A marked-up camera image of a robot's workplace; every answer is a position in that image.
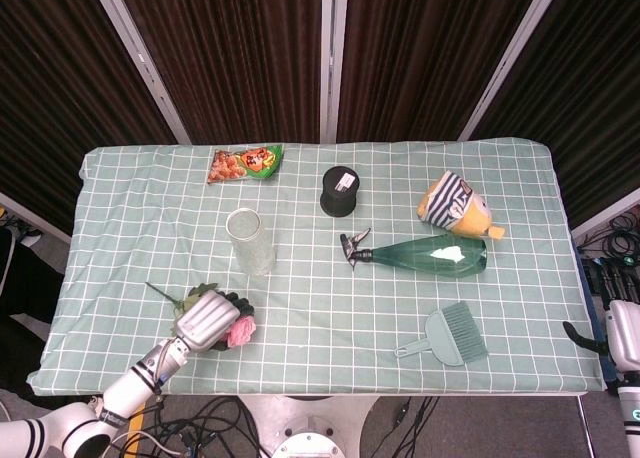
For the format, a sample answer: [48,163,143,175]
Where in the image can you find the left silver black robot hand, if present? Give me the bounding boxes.
[169,290,254,354]

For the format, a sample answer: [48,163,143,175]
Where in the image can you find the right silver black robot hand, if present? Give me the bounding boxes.
[562,299,640,374]

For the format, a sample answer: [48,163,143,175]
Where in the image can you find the pink rose bouquet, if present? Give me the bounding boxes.
[144,281,258,352]

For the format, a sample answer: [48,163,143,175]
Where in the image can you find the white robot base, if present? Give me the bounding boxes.
[239,395,381,458]

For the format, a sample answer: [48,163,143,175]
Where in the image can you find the clear textured glass vase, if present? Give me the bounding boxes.
[225,207,278,277]

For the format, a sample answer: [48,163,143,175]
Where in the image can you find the green checked tablecloth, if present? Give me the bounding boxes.
[27,138,609,397]

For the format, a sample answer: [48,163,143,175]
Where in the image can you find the teal hand brush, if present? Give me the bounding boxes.
[442,300,489,363]

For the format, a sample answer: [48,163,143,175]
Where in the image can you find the green orange snack bag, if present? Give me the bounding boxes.
[206,144,285,184]

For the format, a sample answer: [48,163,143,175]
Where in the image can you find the black mesh pen holder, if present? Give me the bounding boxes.
[319,165,362,218]

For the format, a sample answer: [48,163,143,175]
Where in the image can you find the green spray bottle black nozzle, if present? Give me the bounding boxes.
[339,227,488,279]

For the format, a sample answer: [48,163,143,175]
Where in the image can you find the yellow plush toy striped outfit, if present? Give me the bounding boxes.
[417,171,506,241]

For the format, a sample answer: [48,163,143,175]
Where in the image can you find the black cable pile with green lights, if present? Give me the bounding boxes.
[574,212,640,299]

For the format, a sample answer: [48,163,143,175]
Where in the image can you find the black floor cable bundle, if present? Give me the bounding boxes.
[107,396,266,458]

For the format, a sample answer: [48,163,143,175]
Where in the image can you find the black cable with inline plug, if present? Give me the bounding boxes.
[384,396,441,458]

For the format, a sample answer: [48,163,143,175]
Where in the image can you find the grey metal frame post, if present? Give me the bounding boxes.
[88,0,192,144]
[457,0,569,142]
[319,0,350,143]

